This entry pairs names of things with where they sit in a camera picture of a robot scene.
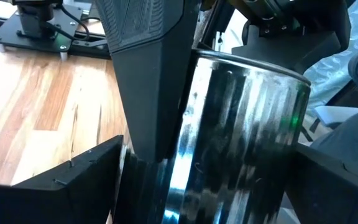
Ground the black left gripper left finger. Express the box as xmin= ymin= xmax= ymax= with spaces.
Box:
xmin=0 ymin=135 xmax=124 ymax=224

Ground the pale grey chair part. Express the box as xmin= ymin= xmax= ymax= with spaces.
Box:
xmin=314 ymin=105 xmax=358 ymax=129

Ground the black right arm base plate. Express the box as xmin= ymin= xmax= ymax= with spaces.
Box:
xmin=0 ymin=2 xmax=83 ymax=53

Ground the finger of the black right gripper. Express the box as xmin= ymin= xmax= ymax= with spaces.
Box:
xmin=94 ymin=0 xmax=205 ymax=164
xmin=231 ymin=24 xmax=342 ymax=75

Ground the silver metal candle tin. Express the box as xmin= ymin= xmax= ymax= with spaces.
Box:
xmin=113 ymin=49 xmax=312 ymax=224

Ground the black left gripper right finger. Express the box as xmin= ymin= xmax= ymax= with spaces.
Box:
xmin=286 ymin=142 xmax=358 ymax=224

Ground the person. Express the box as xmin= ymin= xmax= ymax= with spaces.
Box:
xmin=311 ymin=42 xmax=358 ymax=187

